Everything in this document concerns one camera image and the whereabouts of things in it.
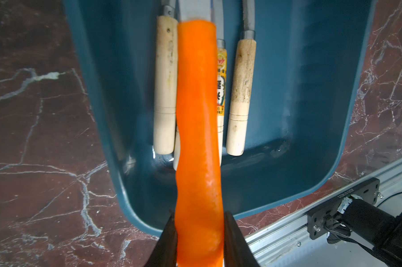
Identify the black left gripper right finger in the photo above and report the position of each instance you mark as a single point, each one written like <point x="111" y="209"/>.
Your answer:
<point x="236" y="250"/>

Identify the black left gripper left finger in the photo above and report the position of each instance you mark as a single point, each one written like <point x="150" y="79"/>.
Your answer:
<point x="164" y="253"/>

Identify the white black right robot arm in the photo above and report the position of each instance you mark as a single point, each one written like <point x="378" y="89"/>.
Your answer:
<point x="375" y="231"/>

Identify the teal plastic tray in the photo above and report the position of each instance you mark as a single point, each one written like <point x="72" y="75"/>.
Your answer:
<point x="309" y="59"/>

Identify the wooden handle sickle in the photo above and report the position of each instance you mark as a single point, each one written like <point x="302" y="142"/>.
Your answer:
<point x="177" y="149"/>
<point x="165" y="91"/>
<point x="242" y="82"/>
<point x="218" y="19"/>

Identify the orange handle sickle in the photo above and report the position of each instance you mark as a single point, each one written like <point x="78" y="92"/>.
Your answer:
<point x="199" y="215"/>

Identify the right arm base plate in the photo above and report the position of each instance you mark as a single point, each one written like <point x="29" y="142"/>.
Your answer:
<point x="327" y="213"/>

